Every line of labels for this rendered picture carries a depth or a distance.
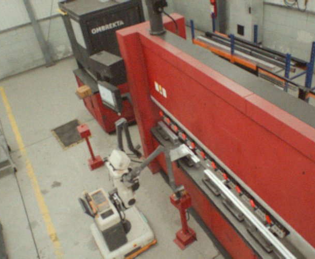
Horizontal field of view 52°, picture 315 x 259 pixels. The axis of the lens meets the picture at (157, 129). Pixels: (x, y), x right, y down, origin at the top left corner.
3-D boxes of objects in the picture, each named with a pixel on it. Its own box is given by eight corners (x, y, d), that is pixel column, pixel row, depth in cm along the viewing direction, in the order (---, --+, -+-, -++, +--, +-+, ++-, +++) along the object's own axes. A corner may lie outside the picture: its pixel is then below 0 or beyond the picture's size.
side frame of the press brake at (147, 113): (146, 166, 537) (115, 31, 404) (190, 146, 560) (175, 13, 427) (153, 174, 518) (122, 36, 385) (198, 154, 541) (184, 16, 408)
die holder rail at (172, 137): (158, 127, 469) (157, 122, 464) (162, 126, 471) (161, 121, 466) (174, 145, 431) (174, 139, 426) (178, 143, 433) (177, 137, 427)
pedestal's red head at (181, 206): (170, 202, 379) (168, 192, 369) (180, 195, 386) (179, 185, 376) (181, 212, 365) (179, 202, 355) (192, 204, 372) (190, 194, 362)
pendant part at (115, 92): (102, 103, 477) (96, 81, 457) (109, 99, 483) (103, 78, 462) (119, 113, 447) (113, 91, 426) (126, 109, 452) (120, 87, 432)
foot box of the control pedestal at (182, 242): (172, 240, 414) (171, 235, 408) (187, 229, 425) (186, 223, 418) (182, 251, 400) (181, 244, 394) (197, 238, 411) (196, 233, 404)
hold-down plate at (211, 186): (202, 180, 372) (201, 178, 370) (205, 178, 373) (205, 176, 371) (216, 197, 349) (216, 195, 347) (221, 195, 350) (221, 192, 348)
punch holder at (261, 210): (254, 210, 290) (254, 198, 281) (261, 206, 293) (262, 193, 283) (265, 222, 279) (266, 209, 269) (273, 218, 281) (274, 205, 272)
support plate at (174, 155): (163, 154, 401) (163, 153, 401) (182, 146, 409) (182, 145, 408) (170, 162, 388) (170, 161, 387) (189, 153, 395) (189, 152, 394)
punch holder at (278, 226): (269, 226, 275) (270, 213, 266) (277, 221, 277) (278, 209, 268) (282, 239, 264) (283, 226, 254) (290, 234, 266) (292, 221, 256)
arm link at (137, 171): (161, 142, 348) (161, 143, 338) (170, 150, 350) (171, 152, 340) (132, 170, 351) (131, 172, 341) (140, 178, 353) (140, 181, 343)
